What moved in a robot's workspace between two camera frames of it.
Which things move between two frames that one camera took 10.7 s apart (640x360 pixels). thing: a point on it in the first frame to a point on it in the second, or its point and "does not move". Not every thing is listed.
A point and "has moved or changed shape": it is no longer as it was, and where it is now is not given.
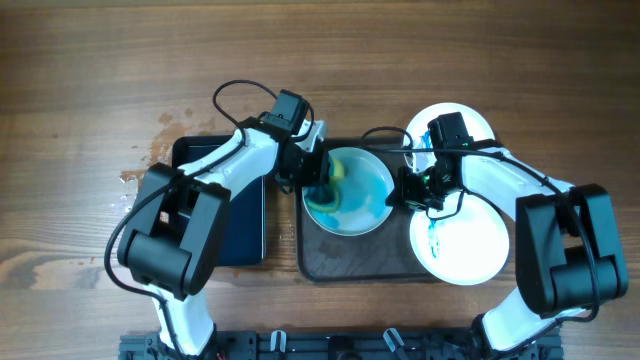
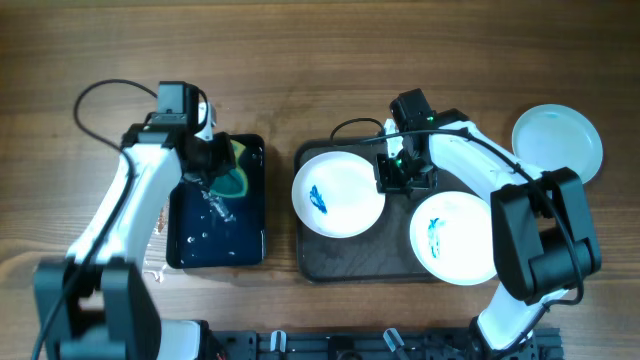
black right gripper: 404,195 to 386,181
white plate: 463,244 does not move
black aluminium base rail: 338,346 does not move
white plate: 419,134 has moved or changed shape
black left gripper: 317,173 to 225,157
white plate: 354,198 does not move
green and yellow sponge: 332,204 has moved or changed shape
